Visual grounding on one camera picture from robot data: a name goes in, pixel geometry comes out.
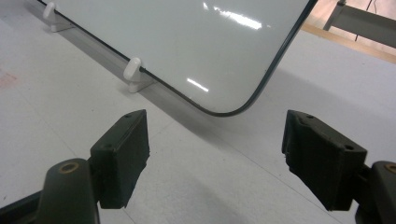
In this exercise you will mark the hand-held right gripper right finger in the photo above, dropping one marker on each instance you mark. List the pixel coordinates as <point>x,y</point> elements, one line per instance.
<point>323,161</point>

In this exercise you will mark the grey metal desk frame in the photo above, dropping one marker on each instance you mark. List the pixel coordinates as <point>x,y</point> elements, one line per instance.
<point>367,26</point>

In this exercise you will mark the white table cover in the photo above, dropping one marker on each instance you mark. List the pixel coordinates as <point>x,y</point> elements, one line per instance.
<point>46,109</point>

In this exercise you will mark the white whiteboard with dark rim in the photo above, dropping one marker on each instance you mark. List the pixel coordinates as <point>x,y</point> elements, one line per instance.
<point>186,46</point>

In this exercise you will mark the wooden table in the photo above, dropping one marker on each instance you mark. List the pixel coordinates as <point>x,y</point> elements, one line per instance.
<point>342,42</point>

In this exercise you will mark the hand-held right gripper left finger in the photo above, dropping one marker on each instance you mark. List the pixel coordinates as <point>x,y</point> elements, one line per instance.
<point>120,161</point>

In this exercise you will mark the white plastic whiteboard foot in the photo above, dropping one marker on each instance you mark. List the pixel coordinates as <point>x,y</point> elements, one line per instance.
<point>133,70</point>
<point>49,12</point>

